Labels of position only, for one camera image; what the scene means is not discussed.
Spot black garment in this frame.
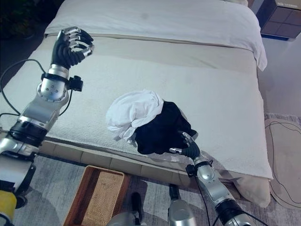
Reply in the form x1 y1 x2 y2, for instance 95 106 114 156
135 100 198 155

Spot white crumpled garment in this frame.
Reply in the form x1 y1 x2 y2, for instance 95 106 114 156
105 89 165 145

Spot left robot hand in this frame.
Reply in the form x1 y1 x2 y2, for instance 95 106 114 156
50 26 95 70

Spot dark wooden nightstand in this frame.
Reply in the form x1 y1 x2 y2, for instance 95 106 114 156
255 0 301 40

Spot patterned grey floor rug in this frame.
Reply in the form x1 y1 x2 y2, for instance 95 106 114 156
0 154 226 226

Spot white folded duvet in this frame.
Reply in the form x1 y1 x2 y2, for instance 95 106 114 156
44 0 268 71

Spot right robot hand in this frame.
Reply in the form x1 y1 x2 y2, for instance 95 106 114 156
169 131 201 160

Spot silver robot legs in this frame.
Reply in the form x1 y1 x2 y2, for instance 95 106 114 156
108 184 197 226

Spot bed with white sheet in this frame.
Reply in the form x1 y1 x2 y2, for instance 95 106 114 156
0 0 274 208

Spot black floor cable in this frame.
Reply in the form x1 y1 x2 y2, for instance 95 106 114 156
264 120 301 203

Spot brown woven wicker basket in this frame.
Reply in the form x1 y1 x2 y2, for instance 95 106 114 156
63 165 130 226

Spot yellow robot torso part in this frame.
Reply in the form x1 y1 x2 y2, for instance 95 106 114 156
0 190 17 222

